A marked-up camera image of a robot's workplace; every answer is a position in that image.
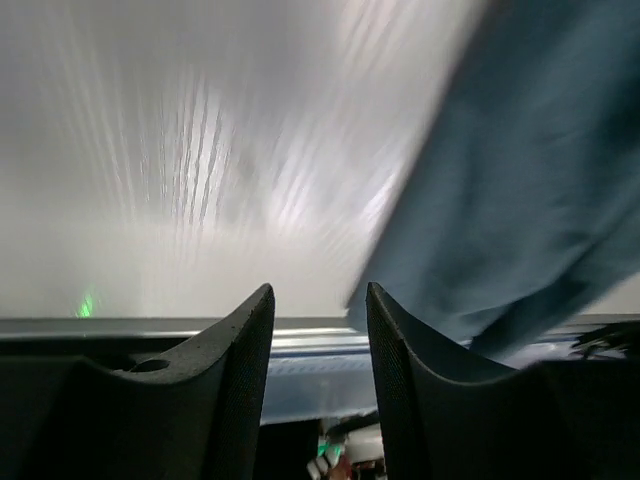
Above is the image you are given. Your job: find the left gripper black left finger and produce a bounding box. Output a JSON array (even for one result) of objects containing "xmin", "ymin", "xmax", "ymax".
[{"xmin": 29, "ymin": 284, "xmax": 275, "ymax": 479}]

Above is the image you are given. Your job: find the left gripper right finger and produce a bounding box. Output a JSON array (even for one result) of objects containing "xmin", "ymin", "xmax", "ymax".
[{"xmin": 365, "ymin": 280, "xmax": 571, "ymax": 480}]

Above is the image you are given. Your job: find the blue-grey t-shirt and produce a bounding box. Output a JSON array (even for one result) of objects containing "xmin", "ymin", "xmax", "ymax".
[{"xmin": 347, "ymin": 1, "xmax": 639, "ymax": 359}]

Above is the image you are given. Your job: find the aluminium mounting rail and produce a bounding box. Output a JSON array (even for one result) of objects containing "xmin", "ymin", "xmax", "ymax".
[{"xmin": 0, "ymin": 314, "xmax": 640, "ymax": 426}]

